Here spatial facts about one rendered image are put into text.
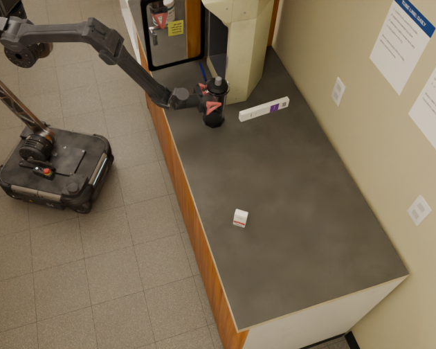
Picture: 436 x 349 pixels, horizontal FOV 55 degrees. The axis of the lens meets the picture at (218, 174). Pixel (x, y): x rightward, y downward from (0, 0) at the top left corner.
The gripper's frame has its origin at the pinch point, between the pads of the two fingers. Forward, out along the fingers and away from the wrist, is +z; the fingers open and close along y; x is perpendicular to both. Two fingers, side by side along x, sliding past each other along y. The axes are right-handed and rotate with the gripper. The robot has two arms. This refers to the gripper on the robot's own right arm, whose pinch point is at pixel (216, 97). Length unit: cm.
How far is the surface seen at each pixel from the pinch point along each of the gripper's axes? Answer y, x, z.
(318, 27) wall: 11, -22, 50
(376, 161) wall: -54, -6, 50
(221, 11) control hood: 10.4, -36.1, 1.1
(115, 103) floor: 118, 117, -31
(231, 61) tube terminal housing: 9.5, -10.9, 9.1
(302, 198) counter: -52, 13, 23
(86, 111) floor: 116, 119, -54
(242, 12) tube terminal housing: 10.2, -34.7, 10.4
